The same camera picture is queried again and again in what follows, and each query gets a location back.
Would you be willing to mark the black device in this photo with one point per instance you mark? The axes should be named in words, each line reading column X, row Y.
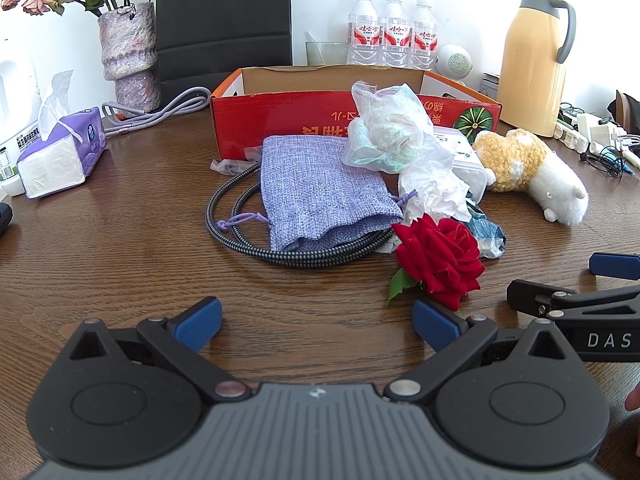
column 4, row 217

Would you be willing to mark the blue plastic wrapper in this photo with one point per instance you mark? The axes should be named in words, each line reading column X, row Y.
column 487, row 232

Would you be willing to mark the yellow and white plush toy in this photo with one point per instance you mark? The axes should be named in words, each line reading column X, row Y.
column 520, row 162

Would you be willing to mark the clear glass cup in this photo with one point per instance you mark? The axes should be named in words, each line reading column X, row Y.
column 325, row 52

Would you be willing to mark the eyeglasses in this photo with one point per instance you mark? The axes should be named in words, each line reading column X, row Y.
column 570, row 109

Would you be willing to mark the white and blue tube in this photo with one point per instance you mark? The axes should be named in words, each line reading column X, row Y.
column 627, row 157

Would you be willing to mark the purple tissue pack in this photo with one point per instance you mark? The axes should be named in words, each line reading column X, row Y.
column 65, row 150

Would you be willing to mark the white plastic jug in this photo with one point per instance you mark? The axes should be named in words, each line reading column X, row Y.
column 17, row 105

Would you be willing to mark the plastic bag with green cloth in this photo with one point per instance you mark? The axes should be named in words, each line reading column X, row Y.
column 385, row 130

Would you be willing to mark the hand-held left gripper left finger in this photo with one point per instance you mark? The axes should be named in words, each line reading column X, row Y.
column 200, row 321

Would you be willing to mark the red rose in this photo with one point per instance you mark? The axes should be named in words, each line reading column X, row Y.
column 440, row 255

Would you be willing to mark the dark brown object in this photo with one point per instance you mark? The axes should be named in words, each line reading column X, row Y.
column 625, row 110

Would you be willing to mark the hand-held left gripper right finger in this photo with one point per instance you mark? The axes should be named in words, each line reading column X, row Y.
column 434, row 322

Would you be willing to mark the white plastic wrap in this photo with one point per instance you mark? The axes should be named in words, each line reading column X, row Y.
column 432, row 187

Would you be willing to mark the red cardboard box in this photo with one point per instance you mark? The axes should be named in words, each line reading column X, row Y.
column 280, row 115

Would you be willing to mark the white plastic container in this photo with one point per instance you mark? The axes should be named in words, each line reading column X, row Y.
column 467, row 167

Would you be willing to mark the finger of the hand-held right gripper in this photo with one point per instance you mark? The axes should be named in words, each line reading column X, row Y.
column 550, row 302
column 615, row 265

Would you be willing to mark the white robot speaker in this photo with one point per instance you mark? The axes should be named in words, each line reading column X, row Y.
column 457, row 62

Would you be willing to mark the water bottle red label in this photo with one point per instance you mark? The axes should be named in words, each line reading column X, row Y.
column 425, row 35
column 395, row 32
column 364, row 30

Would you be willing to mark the black paper bag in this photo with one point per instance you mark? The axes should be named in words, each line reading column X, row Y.
column 225, row 15

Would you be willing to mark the person's right hand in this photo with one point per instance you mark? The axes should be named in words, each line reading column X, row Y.
column 635, row 400

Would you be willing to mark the small clear plastic bag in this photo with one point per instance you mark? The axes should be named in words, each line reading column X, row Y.
column 230, row 165

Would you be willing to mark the mottled purple vase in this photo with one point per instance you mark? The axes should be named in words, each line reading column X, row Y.
column 130, row 55

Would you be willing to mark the white charger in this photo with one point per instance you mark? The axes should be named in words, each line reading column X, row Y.
column 597, row 130

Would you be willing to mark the yellow thermos jug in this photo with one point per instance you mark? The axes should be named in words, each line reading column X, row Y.
column 530, row 70

